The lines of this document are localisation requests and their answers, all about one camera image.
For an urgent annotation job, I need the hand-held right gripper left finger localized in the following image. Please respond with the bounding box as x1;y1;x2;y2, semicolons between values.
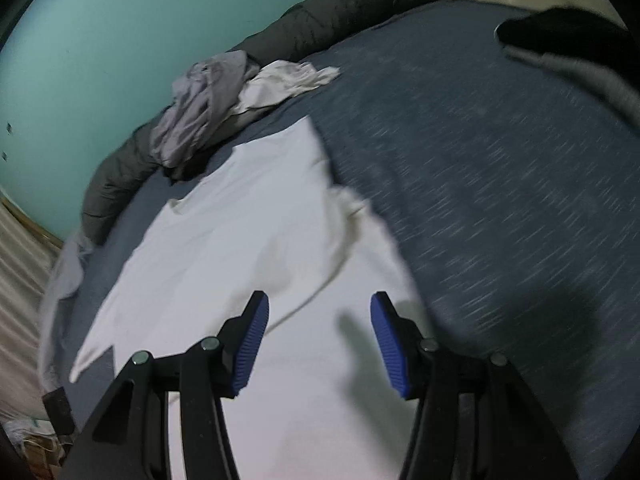
62;290;271;480

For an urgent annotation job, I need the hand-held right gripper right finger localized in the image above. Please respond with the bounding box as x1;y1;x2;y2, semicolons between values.
370;291;566;480

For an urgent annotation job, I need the white printed t-shirt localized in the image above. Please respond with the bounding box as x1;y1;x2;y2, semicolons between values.
69;116;436;480

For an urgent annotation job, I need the clear plastic bag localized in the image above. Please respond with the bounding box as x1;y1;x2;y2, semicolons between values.
0;412;62;463

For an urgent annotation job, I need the beige striped curtain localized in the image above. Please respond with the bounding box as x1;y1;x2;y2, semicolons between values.
0;200;66;421

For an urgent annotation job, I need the light grey pillow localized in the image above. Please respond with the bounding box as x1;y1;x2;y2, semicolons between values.
37;230;96;391

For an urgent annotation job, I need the crumpled black garment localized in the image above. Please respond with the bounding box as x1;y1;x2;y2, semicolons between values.
162;157;211;184

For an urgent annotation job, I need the light grey garment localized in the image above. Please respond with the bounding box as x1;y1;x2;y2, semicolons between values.
150;50;262;169

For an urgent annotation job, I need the crumpled white garment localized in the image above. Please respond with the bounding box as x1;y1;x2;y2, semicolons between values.
232;60;341;116

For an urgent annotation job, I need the folded grey garment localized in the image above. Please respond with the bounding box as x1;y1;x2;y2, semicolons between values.
505;45;640;126

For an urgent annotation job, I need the dark grey rolled duvet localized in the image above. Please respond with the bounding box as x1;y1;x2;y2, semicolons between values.
81;0;443;246

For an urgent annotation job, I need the folded black garment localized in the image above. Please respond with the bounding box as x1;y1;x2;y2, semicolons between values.
494;6;640;76

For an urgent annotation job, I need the wooden frame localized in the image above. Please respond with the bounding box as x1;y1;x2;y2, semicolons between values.
0;197;63;248

